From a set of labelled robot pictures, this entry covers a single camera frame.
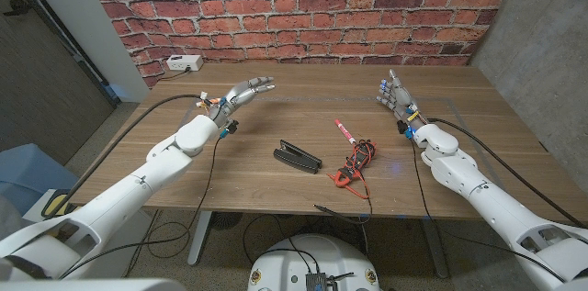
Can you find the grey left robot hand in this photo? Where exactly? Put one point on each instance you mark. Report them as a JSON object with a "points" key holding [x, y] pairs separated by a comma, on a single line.
{"points": [[241, 93]]}

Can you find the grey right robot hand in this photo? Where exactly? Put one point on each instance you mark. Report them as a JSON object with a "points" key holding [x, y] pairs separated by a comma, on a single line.
{"points": [[404, 103]]}

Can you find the black stapler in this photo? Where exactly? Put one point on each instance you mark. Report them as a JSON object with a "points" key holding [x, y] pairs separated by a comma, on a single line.
{"points": [[296, 158]]}

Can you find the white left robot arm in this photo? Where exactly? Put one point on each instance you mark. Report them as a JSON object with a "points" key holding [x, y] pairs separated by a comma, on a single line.
{"points": [[138, 185]]}

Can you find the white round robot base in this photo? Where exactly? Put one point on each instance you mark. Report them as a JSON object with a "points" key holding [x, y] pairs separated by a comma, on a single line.
{"points": [[294, 259]]}

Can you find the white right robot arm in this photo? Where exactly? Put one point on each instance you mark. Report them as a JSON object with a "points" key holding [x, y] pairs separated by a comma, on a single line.
{"points": [[496, 204]]}

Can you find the orange marker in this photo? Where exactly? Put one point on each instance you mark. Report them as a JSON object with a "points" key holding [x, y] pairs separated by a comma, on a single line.
{"points": [[200, 104]]}

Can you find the white marker with red cap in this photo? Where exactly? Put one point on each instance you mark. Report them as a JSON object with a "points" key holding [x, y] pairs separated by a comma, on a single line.
{"points": [[344, 131]]}

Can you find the white power strip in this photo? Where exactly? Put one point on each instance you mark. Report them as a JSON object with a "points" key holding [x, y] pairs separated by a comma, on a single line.
{"points": [[184, 62]]}

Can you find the red clamp meter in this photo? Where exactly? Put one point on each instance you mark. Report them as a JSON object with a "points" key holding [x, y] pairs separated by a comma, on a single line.
{"points": [[356, 162]]}

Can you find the printed red brick backdrop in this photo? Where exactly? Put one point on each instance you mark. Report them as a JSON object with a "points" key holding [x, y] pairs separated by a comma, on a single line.
{"points": [[298, 11]]}

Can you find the black test probe lead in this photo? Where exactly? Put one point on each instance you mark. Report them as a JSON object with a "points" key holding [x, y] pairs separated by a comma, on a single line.
{"points": [[331, 211]]}

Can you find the grey table leg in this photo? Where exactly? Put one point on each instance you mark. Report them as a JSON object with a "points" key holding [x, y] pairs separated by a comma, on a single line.
{"points": [[200, 236], [434, 249]]}

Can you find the white robot torso edge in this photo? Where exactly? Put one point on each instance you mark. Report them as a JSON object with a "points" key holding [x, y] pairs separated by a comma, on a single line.
{"points": [[92, 285]]}

